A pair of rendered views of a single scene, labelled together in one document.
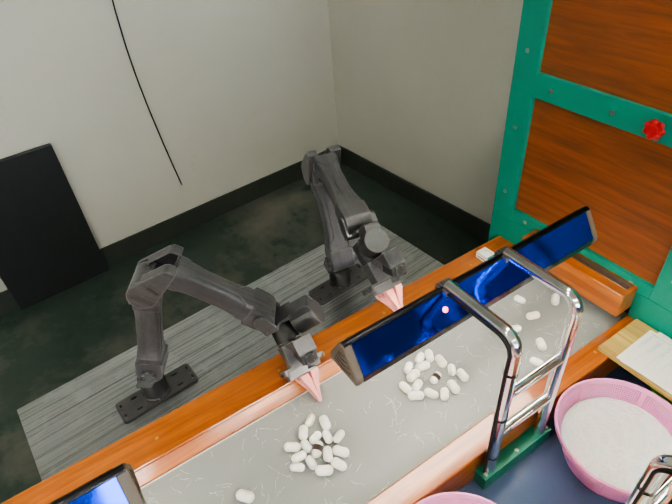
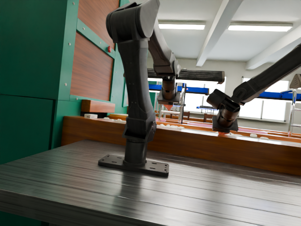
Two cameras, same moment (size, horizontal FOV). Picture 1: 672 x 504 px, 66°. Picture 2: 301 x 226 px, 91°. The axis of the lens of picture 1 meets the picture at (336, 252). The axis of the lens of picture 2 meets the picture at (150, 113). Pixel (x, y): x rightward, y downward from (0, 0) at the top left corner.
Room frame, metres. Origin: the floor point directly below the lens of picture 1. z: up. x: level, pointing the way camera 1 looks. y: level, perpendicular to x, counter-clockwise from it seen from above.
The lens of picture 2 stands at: (1.46, 0.31, 0.84)
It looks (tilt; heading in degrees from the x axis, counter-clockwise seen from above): 1 degrees down; 224
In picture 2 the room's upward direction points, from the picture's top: 6 degrees clockwise
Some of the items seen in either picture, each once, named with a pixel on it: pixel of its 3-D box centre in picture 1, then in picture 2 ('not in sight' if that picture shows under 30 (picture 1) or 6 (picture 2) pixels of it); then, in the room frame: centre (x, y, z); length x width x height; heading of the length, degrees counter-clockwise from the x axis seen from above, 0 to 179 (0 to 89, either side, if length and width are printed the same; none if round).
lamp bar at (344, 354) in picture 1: (477, 280); (170, 74); (0.71, -0.26, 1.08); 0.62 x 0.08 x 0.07; 120
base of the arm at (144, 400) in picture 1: (153, 383); not in sight; (0.83, 0.48, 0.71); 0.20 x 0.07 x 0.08; 125
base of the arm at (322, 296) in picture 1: (339, 275); (135, 152); (1.18, 0.00, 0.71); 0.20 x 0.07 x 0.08; 125
